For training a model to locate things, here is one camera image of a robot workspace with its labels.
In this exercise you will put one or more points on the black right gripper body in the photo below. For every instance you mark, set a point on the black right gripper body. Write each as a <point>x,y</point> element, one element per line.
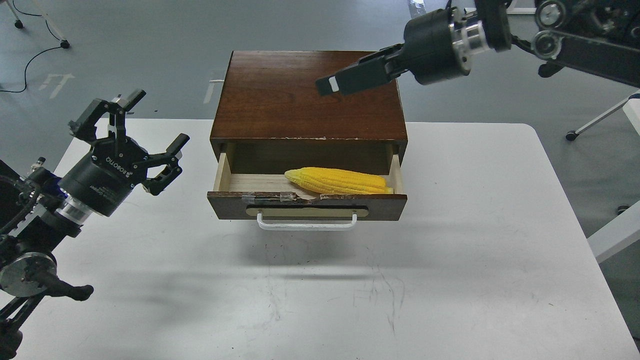
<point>429,51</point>

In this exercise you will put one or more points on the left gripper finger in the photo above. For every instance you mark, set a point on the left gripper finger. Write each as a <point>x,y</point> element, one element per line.
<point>84,128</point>
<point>170,160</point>

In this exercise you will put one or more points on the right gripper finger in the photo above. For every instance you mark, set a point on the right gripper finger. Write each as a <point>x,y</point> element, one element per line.
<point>371,71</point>

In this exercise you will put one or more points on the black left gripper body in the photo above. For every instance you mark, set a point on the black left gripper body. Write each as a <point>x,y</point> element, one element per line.
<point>105,176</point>

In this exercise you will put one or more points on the yellow toy corn cob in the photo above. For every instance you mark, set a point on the yellow toy corn cob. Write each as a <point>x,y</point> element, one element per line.
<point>323,180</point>

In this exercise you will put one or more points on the wooden drawer with white handle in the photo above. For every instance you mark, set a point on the wooden drawer with white handle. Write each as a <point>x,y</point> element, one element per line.
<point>250,184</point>

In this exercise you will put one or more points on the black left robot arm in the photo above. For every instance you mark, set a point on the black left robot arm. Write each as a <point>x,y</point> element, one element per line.
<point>54,208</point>

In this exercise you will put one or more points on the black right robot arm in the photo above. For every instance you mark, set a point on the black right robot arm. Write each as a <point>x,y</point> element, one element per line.
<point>598,37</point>

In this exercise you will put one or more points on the dark wooden drawer cabinet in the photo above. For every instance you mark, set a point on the dark wooden drawer cabinet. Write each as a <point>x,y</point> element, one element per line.
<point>272,116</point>

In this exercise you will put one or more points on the white table leg base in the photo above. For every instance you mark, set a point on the white table leg base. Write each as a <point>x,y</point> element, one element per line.
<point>521,7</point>

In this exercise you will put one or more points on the white frame with caster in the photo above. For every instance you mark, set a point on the white frame with caster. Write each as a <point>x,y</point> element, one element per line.
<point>603,178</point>

